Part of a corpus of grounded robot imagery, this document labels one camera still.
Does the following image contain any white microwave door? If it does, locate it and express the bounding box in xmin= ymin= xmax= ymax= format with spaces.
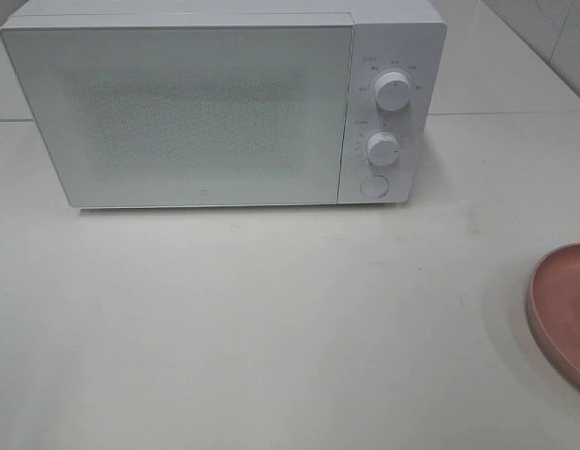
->
xmin=3 ymin=27 xmax=352 ymax=208

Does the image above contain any lower white timer knob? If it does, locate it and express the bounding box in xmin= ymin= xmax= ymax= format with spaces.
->
xmin=365 ymin=132 xmax=400 ymax=167

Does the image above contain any pink round plate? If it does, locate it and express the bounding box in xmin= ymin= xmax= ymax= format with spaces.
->
xmin=526 ymin=243 xmax=580 ymax=391

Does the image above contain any upper white power knob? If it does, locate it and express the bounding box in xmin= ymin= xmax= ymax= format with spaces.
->
xmin=373 ymin=69 xmax=412 ymax=113

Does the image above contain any white microwave oven body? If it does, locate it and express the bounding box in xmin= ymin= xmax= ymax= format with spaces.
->
xmin=0 ymin=1 xmax=447 ymax=208

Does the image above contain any round white door button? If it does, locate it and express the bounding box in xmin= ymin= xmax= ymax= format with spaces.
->
xmin=360 ymin=174 xmax=390 ymax=199

